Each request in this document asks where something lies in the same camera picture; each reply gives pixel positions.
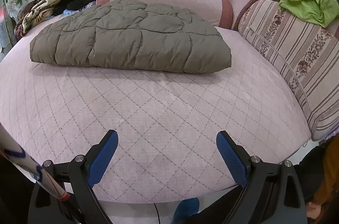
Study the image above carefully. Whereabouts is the white red blue cable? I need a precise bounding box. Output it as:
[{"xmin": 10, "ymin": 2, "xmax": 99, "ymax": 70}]
[{"xmin": 0, "ymin": 122, "xmax": 86, "ymax": 224}]

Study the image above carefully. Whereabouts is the brown cream patterned blanket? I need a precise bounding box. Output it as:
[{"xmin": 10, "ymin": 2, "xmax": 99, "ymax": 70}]
[{"xmin": 14, "ymin": 0, "xmax": 61, "ymax": 40}]

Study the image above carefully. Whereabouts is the olive green quilted jacket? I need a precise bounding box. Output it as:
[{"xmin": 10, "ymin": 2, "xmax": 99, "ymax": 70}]
[{"xmin": 30, "ymin": 0, "xmax": 232, "ymax": 74}]

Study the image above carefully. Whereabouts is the pink quilted mattress cover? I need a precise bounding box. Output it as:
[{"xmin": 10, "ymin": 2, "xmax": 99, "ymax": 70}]
[{"xmin": 1, "ymin": 26, "xmax": 311, "ymax": 203}]

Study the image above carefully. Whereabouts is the blue white plastic package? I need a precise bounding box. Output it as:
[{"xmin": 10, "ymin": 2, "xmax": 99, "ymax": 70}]
[{"xmin": 63, "ymin": 1, "xmax": 96, "ymax": 15}]

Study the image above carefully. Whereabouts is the lime green garment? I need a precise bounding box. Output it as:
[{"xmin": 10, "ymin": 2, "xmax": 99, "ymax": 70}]
[{"xmin": 279, "ymin": 0, "xmax": 338, "ymax": 28}]

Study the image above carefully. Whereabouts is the green patterned bag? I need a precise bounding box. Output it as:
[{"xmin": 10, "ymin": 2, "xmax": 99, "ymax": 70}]
[{"xmin": 5, "ymin": 0, "xmax": 28, "ymax": 23}]

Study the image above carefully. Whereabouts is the striped floral side quilt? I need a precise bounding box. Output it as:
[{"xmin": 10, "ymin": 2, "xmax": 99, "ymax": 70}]
[{"xmin": 238, "ymin": 0, "xmax": 338, "ymax": 140}]

